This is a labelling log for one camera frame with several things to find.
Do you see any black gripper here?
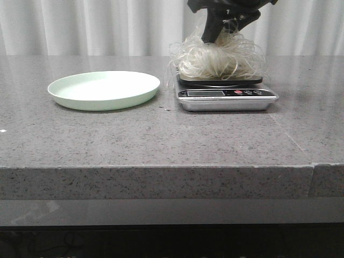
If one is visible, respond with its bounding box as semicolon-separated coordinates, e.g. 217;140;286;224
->
187;0;278;44

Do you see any white vermicelli noodle bundle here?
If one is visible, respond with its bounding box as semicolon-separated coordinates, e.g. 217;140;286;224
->
168;20;267;82

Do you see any silver black kitchen scale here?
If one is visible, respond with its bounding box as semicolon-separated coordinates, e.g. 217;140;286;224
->
176;74;279;112

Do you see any light green round plate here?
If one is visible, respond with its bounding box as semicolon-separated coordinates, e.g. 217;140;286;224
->
47;71;160;111

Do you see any white pleated curtain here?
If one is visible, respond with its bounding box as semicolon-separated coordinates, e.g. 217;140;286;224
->
1;1;343;56

